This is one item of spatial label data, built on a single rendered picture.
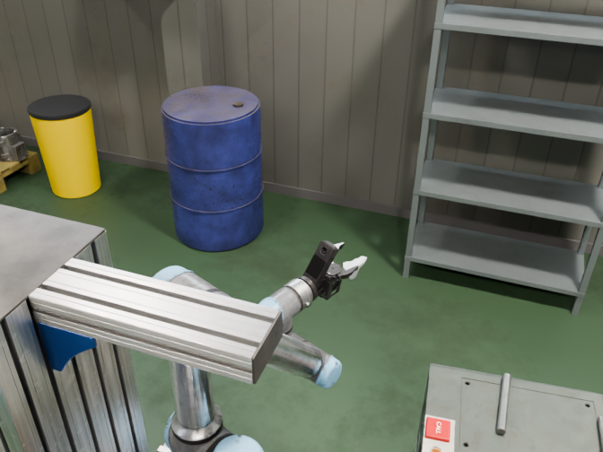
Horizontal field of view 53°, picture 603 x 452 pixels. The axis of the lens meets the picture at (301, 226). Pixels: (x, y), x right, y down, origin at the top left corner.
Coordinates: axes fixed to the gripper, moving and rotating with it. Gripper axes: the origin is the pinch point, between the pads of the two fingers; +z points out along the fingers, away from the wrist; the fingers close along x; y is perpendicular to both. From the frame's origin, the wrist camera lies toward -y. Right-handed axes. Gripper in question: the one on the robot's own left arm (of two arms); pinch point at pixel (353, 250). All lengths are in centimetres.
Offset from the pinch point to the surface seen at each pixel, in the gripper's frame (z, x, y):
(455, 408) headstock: -1.6, 41.4, 27.2
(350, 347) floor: 105, -48, 166
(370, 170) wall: 236, -136, 143
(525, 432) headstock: 3, 58, 25
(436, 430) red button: -12, 42, 26
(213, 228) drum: 116, -179, 163
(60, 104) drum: 103, -340, 133
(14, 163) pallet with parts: 75, -377, 194
